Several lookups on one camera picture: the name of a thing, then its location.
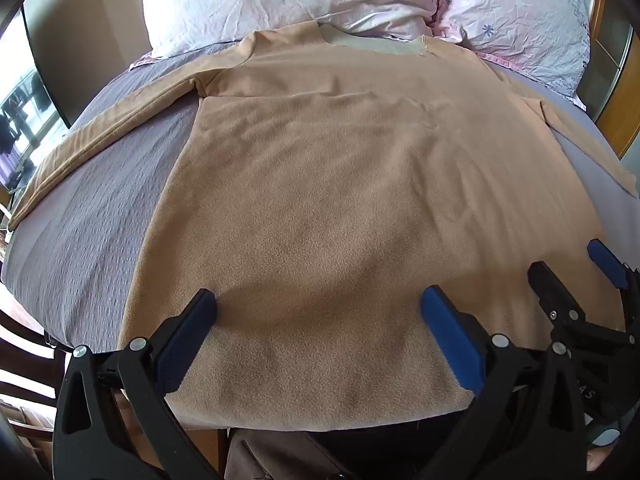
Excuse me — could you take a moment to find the pink floral pillow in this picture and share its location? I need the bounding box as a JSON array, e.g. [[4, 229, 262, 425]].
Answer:
[[432, 0, 592, 111]]

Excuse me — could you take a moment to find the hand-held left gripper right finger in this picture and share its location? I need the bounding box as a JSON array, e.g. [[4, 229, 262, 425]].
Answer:
[[420, 285, 589, 480]]

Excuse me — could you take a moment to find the wooden cabinet with glass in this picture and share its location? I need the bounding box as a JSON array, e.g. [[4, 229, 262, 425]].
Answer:
[[580, 0, 640, 161]]

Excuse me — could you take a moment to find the grey quilted bed cover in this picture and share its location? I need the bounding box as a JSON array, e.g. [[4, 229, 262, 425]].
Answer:
[[2, 40, 637, 356]]

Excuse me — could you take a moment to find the tan fleece sweater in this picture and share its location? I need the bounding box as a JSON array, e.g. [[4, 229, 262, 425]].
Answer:
[[9, 22, 637, 433]]

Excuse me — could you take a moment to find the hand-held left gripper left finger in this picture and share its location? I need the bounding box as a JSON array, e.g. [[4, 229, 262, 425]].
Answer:
[[51, 288, 223, 480]]

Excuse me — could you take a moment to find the window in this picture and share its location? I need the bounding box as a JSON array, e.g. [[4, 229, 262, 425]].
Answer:
[[0, 7, 72, 196]]

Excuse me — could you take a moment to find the dark wooden chair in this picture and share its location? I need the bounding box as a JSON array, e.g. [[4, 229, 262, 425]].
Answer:
[[0, 305, 68, 443]]

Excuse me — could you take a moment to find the person's brown trouser leg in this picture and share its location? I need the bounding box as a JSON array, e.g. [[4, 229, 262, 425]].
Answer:
[[227, 427, 356, 480]]

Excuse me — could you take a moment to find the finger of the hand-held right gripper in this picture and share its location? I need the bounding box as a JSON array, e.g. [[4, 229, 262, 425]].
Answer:
[[587, 239, 640, 306], [527, 261, 632, 348]]

